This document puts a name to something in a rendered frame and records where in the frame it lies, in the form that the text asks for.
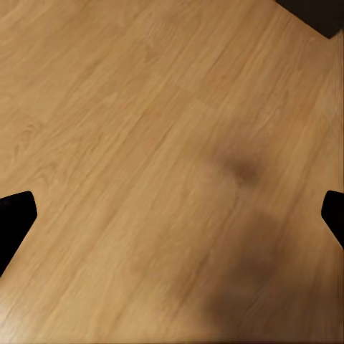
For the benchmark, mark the cabinet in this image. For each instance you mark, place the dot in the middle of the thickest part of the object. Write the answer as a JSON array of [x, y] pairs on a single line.
[[327, 16]]

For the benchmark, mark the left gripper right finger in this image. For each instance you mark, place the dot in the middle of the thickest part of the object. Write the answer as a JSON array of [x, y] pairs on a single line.
[[333, 213]]

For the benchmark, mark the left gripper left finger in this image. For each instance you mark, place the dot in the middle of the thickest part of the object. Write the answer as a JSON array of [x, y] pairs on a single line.
[[17, 214]]

